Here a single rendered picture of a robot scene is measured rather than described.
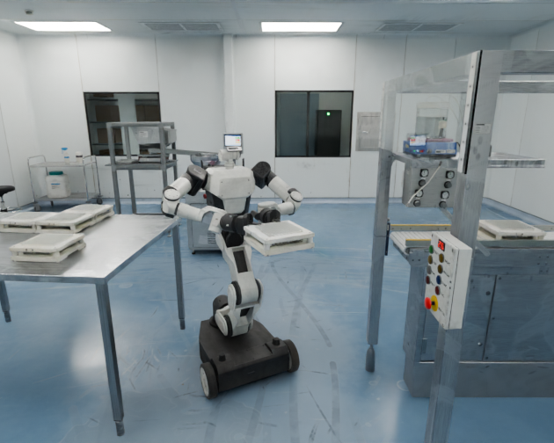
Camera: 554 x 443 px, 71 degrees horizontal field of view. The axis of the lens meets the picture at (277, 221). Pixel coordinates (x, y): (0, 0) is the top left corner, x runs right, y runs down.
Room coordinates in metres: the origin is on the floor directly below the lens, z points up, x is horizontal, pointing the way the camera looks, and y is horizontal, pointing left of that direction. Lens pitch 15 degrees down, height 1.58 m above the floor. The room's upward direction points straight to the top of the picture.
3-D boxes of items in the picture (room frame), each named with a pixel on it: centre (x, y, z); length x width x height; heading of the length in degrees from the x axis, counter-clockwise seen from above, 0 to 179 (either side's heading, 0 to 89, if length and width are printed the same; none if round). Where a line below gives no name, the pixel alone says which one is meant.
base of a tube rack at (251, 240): (1.70, 0.00, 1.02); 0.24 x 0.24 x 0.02; 26
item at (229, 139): (4.68, 0.52, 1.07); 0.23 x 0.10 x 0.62; 91
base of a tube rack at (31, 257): (1.89, 1.18, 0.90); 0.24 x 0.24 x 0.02; 85
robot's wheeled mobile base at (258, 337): (2.25, 0.27, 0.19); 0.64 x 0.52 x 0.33; 27
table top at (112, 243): (2.19, 1.47, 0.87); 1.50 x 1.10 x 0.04; 86
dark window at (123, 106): (7.07, 2.72, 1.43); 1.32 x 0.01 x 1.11; 91
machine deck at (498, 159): (1.99, -0.94, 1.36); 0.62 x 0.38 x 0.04; 90
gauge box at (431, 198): (1.85, -0.74, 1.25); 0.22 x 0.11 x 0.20; 90
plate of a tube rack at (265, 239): (1.70, -0.01, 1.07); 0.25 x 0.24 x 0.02; 116
